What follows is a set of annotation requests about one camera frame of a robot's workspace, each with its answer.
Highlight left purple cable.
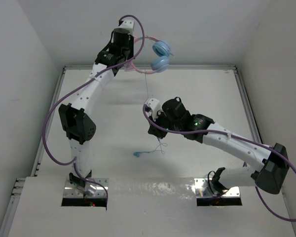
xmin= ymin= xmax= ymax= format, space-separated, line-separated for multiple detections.
xmin=42 ymin=15 xmax=146 ymax=203

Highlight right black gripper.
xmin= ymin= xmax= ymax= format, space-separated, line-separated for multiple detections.
xmin=148 ymin=108 xmax=182 ymax=139

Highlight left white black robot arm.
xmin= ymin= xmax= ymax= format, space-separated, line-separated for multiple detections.
xmin=58 ymin=28 xmax=134 ymax=189

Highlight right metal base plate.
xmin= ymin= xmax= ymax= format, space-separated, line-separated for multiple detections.
xmin=194 ymin=178 xmax=241 ymax=199

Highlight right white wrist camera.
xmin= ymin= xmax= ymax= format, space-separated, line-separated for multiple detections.
xmin=145 ymin=98 xmax=161 ymax=118

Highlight purple cable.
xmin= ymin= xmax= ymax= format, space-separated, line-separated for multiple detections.
xmin=142 ymin=103 xmax=296 ymax=222
xmin=42 ymin=15 xmax=146 ymax=203

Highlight metal base plate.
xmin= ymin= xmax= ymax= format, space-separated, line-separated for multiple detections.
xmin=194 ymin=178 xmax=241 ymax=199
xmin=63 ymin=178 xmax=109 ymax=198

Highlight white front cover board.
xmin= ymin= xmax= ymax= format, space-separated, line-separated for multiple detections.
xmin=9 ymin=176 xmax=294 ymax=237

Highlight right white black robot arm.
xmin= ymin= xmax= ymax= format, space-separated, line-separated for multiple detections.
xmin=143 ymin=97 xmax=289 ymax=197

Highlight aluminium table frame rail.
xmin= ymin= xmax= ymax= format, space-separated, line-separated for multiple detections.
xmin=0 ymin=64 xmax=286 ymax=237

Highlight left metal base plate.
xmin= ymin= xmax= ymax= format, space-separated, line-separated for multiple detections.
xmin=63 ymin=178 xmax=109 ymax=198

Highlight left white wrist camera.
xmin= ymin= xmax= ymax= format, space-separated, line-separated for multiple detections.
xmin=118 ymin=19 xmax=134 ymax=34

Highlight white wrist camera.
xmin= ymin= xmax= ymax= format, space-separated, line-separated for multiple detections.
xmin=118 ymin=19 xmax=134 ymax=34
xmin=145 ymin=98 xmax=161 ymax=118

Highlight pink blue cat-ear headphones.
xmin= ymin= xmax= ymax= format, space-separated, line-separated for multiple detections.
xmin=124 ymin=36 xmax=175 ymax=75

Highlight light blue headphone cable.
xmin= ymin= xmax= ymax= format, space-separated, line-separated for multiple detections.
xmin=132 ymin=63 xmax=168 ymax=158

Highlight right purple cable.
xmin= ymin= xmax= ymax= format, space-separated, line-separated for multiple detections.
xmin=142 ymin=103 xmax=296 ymax=222

